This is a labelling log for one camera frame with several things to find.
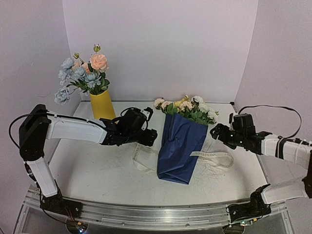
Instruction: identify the cream printed ribbon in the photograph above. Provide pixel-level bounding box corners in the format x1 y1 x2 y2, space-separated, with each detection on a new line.
132 144 234 174

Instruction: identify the blue wrapping paper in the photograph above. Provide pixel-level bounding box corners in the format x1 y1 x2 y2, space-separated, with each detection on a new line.
157 114 208 184

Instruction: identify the bouquet of roses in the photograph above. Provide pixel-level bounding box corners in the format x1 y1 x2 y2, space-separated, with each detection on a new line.
154 95 219 125

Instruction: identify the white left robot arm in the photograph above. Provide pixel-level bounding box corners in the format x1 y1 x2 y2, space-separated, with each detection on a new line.
19 104 157 217

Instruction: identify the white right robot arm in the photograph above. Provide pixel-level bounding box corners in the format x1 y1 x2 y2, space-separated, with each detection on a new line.
210 114 312 222

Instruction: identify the yellow vase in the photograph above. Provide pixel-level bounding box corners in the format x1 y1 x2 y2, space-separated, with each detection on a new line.
90 90 116 120

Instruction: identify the blue and pink flower bunch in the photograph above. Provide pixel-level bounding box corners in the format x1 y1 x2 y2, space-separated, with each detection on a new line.
54 44 110 105

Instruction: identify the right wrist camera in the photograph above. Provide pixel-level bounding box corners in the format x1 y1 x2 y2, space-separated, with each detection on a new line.
229 113 234 131

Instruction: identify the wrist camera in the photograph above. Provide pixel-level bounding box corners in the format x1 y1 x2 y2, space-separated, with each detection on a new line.
229 113 234 131
141 107 154 130

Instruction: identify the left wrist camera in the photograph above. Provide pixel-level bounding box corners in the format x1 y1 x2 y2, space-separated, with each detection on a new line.
141 107 154 130

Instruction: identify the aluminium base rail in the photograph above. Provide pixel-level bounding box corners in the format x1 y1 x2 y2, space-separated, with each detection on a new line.
14 185 293 234

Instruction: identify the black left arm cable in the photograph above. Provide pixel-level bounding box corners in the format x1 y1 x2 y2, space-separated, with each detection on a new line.
8 113 47 149

